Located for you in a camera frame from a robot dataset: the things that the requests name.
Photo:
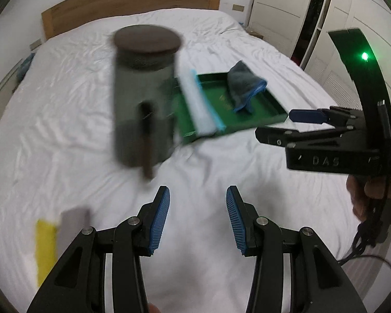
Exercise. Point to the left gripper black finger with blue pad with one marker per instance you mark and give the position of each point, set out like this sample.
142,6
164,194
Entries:
76,282
318,282

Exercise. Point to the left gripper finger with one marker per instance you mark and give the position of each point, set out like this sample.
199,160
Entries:
294,140
308,116

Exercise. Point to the dark grey towel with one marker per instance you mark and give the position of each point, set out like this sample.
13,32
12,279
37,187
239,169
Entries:
243,86

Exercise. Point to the yellow grey towel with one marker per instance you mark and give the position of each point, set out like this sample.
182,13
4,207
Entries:
52,239

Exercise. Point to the person's right hand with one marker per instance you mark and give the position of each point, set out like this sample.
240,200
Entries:
360,195

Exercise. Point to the green tray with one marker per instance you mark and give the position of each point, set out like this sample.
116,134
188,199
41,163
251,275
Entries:
266,109

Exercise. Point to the clear zip bag blue strip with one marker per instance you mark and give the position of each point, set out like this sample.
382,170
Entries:
206,120

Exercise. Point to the white wardrobe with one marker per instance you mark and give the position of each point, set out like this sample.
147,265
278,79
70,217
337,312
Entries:
300,30

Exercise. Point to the dark glass jar with lid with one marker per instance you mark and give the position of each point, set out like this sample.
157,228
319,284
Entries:
143,85

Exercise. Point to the wooden headboard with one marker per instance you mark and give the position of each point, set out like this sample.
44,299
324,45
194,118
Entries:
70,14

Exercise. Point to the left bedside table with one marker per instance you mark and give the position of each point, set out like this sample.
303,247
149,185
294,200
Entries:
8,86

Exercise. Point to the blue cloth on nightstand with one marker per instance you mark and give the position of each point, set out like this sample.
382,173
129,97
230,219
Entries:
24,67

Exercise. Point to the wall socket plate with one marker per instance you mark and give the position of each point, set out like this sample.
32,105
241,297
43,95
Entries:
237,7

